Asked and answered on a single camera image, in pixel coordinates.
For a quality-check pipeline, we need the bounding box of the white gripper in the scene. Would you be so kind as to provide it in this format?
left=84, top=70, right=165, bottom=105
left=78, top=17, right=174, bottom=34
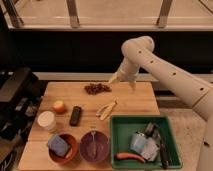
left=108, top=59, right=139, bottom=91

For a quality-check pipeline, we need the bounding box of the black handled brush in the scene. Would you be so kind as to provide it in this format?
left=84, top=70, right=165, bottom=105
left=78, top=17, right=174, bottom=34
left=145, top=122, right=169, bottom=169

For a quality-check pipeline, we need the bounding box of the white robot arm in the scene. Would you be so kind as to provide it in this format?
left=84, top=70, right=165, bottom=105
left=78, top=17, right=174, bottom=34
left=109, top=36, right=213, bottom=171

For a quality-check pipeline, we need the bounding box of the banana peel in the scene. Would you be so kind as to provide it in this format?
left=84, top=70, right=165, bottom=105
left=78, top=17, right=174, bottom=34
left=96, top=99, right=117, bottom=120

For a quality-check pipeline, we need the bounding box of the green plastic tray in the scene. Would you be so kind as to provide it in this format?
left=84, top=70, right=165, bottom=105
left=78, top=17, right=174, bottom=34
left=110, top=115, right=182, bottom=171

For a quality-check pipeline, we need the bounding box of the black remote control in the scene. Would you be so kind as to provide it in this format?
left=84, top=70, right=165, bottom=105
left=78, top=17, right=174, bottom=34
left=69, top=106, right=82, bottom=126

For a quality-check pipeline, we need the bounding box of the metal fork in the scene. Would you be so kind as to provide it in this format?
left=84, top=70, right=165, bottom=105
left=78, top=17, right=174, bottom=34
left=91, top=130, right=97, bottom=158

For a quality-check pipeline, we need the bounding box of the orange apple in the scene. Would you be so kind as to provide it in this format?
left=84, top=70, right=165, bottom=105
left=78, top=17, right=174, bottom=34
left=52, top=100, right=66, bottom=114

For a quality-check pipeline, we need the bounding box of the purple bowl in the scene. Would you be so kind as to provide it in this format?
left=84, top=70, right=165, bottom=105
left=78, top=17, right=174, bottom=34
left=79, top=131, right=110, bottom=163

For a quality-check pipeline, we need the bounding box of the orange carrot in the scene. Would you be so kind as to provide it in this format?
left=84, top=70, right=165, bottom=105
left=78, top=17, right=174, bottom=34
left=115, top=152, right=146, bottom=163

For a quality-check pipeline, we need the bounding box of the white lidded jar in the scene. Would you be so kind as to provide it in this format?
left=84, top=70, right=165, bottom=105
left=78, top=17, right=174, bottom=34
left=37, top=111, right=56, bottom=132

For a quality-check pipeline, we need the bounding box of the red-brown bowl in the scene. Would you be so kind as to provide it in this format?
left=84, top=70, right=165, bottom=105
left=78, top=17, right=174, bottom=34
left=47, top=134, right=78, bottom=165

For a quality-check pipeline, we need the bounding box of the blue sponge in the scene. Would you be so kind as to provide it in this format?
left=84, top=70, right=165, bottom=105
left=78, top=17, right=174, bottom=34
left=47, top=134, right=70, bottom=157

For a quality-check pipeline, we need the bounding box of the black equipment stack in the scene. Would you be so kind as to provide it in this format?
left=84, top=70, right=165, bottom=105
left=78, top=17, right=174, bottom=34
left=0, top=68, right=41, bottom=171

